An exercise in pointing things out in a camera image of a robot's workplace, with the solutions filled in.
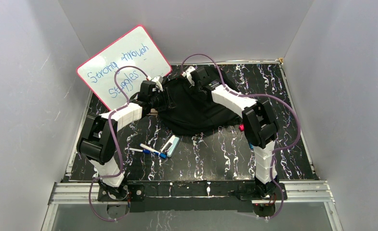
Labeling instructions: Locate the black student backpack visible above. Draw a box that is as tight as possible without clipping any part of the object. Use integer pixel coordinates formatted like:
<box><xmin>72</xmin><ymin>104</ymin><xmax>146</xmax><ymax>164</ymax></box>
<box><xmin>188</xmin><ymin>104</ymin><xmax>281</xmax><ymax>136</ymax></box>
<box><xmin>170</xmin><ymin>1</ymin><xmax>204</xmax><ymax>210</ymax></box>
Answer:
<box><xmin>158</xmin><ymin>75</ymin><xmax>242</xmax><ymax>136</ymax></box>

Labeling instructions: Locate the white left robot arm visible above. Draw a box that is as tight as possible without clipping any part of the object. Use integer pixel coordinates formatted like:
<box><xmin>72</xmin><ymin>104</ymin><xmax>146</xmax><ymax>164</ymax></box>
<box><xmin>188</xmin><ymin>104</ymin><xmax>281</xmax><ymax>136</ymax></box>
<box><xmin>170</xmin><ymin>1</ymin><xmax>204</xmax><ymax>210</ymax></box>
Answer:
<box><xmin>76</xmin><ymin>80</ymin><xmax>175</xmax><ymax>200</ymax></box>

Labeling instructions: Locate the small wooden block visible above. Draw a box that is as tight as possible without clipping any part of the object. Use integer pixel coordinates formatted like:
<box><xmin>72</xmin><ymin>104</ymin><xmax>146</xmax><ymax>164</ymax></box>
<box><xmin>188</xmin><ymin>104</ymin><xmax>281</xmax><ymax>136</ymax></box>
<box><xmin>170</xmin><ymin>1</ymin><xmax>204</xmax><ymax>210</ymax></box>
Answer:
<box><xmin>148</xmin><ymin>109</ymin><xmax>158</xmax><ymax>116</ymax></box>

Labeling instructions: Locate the white eraser block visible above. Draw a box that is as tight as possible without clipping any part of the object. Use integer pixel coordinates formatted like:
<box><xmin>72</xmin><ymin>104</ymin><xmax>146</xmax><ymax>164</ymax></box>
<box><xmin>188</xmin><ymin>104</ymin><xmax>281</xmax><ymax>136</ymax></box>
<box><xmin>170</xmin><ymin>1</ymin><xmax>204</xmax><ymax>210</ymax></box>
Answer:
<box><xmin>160</xmin><ymin>135</ymin><xmax>180</xmax><ymax>158</ymax></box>

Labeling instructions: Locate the white blue whiteboard marker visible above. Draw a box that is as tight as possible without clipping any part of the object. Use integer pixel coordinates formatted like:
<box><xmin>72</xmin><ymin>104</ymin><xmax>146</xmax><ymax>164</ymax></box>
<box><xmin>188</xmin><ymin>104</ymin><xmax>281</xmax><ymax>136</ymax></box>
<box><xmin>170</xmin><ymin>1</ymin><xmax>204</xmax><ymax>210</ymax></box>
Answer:
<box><xmin>140</xmin><ymin>143</ymin><xmax>167</xmax><ymax>159</ymax></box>

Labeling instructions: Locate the pink framed whiteboard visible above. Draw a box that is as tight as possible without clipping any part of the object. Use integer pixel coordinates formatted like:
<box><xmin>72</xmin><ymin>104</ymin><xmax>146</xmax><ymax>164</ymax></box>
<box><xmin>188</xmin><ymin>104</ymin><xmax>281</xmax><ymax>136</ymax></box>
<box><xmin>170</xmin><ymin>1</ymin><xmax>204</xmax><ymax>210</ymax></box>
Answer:
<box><xmin>77</xmin><ymin>25</ymin><xmax>172</xmax><ymax>110</ymax></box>

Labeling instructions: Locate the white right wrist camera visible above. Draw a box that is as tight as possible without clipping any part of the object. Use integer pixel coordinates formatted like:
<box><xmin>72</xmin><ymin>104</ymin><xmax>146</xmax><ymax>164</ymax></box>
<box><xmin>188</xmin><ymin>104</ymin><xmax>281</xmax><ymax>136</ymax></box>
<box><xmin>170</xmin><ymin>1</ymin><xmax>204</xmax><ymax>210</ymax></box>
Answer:
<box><xmin>182</xmin><ymin>65</ymin><xmax>196</xmax><ymax>86</ymax></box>

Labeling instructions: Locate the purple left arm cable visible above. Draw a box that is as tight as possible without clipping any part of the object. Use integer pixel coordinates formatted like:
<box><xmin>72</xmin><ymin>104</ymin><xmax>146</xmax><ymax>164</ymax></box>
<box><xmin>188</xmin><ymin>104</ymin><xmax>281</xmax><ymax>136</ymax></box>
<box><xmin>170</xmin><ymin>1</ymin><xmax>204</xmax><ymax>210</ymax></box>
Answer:
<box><xmin>88</xmin><ymin>65</ymin><xmax>153</xmax><ymax>223</ymax></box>

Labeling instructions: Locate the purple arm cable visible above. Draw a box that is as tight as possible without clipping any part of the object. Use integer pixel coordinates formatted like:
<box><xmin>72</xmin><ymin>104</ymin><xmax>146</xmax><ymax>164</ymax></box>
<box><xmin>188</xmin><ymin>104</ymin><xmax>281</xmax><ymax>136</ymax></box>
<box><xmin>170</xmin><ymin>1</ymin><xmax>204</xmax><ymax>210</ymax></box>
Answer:
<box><xmin>88</xmin><ymin>65</ymin><xmax>153</xmax><ymax>223</ymax></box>
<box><xmin>180</xmin><ymin>53</ymin><xmax>302</xmax><ymax>220</ymax></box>

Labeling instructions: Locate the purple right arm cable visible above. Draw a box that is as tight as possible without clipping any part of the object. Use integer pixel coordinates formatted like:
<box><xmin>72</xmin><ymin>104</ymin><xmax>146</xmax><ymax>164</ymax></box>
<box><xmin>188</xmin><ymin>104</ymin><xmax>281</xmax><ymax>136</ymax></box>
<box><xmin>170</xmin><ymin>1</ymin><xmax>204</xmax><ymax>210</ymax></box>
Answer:
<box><xmin>180</xmin><ymin>53</ymin><xmax>302</xmax><ymax>220</ymax></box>

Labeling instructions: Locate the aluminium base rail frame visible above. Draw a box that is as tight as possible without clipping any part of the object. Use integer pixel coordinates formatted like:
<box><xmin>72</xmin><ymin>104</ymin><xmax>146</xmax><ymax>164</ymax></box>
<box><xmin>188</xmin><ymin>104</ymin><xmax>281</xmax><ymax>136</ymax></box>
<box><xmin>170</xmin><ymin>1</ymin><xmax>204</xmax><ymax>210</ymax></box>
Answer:
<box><xmin>42</xmin><ymin>180</ymin><xmax>342</xmax><ymax>231</ymax></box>

